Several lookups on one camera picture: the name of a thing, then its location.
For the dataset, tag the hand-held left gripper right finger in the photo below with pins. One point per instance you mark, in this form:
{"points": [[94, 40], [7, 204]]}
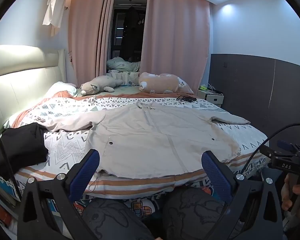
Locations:
{"points": [[215, 175]]}

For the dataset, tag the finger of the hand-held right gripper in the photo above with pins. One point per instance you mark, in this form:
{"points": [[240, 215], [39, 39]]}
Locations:
{"points": [[286, 145]]}

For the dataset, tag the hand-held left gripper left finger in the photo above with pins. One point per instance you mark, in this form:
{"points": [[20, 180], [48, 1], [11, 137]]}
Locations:
{"points": [[86, 170]]}

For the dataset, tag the beige jacket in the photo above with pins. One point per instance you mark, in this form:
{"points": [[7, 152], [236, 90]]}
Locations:
{"points": [[145, 142]]}

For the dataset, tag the black folded clothes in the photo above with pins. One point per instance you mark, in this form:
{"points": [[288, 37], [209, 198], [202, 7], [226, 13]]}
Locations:
{"points": [[20, 147]]}

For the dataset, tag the patterned white bedspread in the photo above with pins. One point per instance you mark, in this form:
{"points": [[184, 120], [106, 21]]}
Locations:
{"points": [[65, 142]]}

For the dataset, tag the person's right leg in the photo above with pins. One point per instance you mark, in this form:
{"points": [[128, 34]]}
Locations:
{"points": [[190, 212]]}

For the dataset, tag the person's leg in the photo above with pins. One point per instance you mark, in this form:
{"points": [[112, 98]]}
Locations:
{"points": [[110, 220], [190, 212]]}

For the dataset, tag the person's left leg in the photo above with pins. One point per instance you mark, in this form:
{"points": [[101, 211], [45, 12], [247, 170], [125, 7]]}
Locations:
{"points": [[110, 220]]}

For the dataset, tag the white bedside cabinet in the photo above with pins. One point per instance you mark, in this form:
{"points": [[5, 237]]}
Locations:
{"points": [[212, 98]]}

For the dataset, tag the white pillow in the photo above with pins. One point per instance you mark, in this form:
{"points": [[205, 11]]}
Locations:
{"points": [[61, 87]]}

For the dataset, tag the grey plush toy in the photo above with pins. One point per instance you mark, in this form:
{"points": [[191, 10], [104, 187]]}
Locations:
{"points": [[100, 83]]}

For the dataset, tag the orange box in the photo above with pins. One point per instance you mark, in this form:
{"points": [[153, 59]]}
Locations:
{"points": [[0, 212]]}

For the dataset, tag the pink printed pillow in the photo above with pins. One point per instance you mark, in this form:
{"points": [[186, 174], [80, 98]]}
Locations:
{"points": [[162, 82]]}

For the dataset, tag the crumpled pale green quilt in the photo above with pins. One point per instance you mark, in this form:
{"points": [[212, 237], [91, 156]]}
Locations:
{"points": [[120, 65]]}

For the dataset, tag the beige padded headboard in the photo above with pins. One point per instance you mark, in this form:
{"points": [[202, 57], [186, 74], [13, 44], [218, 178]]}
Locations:
{"points": [[22, 80]]}

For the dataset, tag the pink pleated curtain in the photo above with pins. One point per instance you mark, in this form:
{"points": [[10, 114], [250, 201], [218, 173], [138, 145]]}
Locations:
{"points": [[85, 30]]}

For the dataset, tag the pink wide curtain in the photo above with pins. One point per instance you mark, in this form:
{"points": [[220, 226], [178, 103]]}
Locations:
{"points": [[175, 35]]}

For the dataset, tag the white hanging garment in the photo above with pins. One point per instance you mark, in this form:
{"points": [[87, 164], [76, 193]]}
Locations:
{"points": [[56, 7]]}

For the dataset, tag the wall socket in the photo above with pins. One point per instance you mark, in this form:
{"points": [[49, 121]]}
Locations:
{"points": [[225, 65]]}

